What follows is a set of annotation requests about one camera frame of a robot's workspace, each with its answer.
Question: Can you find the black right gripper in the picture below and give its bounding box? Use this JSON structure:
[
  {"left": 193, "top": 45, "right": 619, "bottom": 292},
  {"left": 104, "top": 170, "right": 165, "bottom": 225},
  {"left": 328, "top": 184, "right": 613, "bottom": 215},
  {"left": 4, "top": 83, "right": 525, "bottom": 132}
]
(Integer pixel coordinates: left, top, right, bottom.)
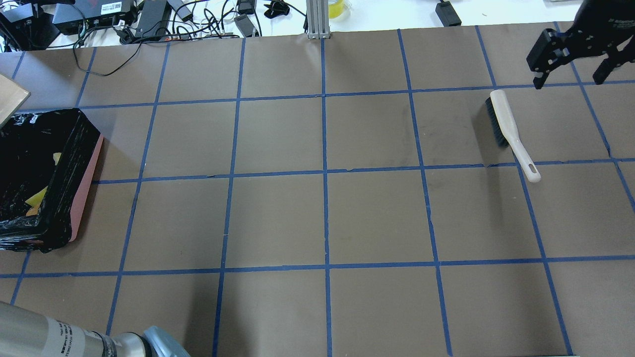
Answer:
[{"left": 526, "top": 0, "right": 635, "bottom": 90}]

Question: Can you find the beige hand brush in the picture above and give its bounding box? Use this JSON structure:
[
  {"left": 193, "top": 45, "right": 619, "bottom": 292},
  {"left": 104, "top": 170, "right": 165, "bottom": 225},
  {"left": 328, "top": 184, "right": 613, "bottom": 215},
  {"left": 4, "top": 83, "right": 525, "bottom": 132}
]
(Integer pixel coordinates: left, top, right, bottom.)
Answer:
[{"left": 485, "top": 89, "right": 541, "bottom": 183}]

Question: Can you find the beige plastic dustpan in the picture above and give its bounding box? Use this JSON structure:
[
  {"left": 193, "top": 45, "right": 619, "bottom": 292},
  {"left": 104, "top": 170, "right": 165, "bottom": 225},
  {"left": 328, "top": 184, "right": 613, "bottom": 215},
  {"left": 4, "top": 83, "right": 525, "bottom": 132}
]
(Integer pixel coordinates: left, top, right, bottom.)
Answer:
[{"left": 0, "top": 74, "right": 31, "bottom": 129}]

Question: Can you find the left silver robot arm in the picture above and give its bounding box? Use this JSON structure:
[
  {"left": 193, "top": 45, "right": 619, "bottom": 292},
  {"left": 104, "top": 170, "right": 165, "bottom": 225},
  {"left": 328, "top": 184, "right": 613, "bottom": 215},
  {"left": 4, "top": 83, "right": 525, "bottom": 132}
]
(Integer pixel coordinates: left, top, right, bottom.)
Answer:
[{"left": 0, "top": 302, "right": 189, "bottom": 357}]

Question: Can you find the black lined trash bin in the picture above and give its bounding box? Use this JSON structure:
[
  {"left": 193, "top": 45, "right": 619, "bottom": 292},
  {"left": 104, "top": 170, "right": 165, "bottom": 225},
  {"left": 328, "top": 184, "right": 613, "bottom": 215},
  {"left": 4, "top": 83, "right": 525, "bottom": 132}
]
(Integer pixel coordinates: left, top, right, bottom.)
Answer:
[{"left": 0, "top": 108, "right": 101, "bottom": 253}]

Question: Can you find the black power adapter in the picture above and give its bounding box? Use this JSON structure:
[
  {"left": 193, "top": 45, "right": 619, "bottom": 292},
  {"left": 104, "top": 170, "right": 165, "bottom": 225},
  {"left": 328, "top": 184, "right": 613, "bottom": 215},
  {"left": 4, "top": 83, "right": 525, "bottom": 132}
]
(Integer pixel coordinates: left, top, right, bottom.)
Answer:
[{"left": 435, "top": 0, "right": 462, "bottom": 27}]

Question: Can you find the yellow tape roll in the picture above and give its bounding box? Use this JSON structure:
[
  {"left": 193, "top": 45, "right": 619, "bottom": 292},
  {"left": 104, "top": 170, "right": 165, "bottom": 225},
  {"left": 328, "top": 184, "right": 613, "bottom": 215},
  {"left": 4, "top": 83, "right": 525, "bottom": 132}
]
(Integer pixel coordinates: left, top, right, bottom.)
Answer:
[{"left": 327, "top": 0, "right": 349, "bottom": 20}]

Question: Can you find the black computer box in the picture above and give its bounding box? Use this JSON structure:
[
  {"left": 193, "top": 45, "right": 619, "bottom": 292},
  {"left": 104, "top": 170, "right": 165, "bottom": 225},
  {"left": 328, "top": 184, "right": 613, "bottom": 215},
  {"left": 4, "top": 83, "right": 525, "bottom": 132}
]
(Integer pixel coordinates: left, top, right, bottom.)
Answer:
[{"left": 52, "top": 0, "right": 138, "bottom": 36}]

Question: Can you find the pale yellow squash slice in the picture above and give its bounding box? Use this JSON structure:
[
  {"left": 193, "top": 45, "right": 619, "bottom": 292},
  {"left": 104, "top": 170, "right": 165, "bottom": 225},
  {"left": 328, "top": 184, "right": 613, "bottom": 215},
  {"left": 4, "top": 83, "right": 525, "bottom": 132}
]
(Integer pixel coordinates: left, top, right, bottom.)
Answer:
[{"left": 25, "top": 186, "right": 48, "bottom": 208}]

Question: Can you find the aluminium frame post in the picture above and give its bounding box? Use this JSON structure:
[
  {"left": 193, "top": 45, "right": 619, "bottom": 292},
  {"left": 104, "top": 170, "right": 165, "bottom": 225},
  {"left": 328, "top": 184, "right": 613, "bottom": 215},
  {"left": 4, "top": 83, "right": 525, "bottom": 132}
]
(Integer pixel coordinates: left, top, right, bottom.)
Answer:
[{"left": 306, "top": 0, "right": 331, "bottom": 39}]

